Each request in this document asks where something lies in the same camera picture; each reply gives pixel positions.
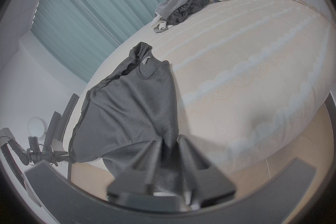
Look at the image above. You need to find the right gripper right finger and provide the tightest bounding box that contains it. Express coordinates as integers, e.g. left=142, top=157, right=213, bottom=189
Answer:
left=178, top=135, right=236, bottom=210

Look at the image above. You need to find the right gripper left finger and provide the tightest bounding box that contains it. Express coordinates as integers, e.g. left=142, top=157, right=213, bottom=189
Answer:
left=107, top=138, right=164, bottom=197

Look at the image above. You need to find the black polo shirt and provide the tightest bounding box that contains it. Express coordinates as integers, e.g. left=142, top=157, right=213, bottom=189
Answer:
left=69, top=42, right=192, bottom=197

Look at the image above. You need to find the bed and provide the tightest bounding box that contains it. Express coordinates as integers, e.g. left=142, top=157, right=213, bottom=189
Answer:
left=69, top=0, right=336, bottom=181

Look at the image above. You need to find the pile of clothes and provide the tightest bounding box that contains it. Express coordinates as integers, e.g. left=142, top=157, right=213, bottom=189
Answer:
left=150, top=0, right=240, bottom=34

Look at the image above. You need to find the round white mirror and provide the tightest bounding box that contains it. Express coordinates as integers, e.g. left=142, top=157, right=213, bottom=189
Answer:
left=27, top=116, right=47, bottom=138

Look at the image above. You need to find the black chest of drawers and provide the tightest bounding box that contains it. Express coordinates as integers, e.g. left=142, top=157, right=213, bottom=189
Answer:
left=43, top=94, right=79, bottom=151

